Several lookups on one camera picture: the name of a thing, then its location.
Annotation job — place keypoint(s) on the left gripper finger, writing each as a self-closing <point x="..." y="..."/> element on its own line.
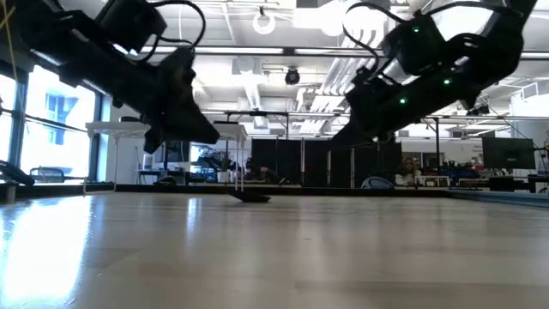
<point x="199" y="122"/>
<point x="188" y="134"/>

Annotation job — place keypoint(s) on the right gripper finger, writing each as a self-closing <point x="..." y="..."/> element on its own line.
<point x="358" y="141"/>
<point x="349" y="131"/>

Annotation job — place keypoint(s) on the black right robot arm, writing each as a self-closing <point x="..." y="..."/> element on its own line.
<point x="493" y="56"/>

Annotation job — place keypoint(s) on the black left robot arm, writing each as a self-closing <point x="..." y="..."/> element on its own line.
<point x="86" y="64"/>

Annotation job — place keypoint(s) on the white blue rounded chair back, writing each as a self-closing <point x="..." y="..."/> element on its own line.
<point x="377" y="183"/>

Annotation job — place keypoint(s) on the person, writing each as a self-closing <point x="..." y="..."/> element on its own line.
<point x="261" y="173"/>
<point x="407" y="171"/>

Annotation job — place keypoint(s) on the ceiling light strip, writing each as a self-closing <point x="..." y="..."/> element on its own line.
<point x="236" y="50"/>

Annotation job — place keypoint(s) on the black computer monitor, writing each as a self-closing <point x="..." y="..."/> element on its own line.
<point x="508" y="153"/>

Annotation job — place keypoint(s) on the black base lever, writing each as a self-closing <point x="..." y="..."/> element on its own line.
<point x="13" y="171"/>

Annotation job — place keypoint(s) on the black partition wall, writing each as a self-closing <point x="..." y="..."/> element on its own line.
<point x="317" y="163"/>

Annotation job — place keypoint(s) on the black stand frame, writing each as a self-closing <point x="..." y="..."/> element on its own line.
<point x="257" y="113"/>

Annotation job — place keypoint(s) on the black overhead camera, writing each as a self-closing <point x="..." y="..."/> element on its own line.
<point x="292" y="77"/>

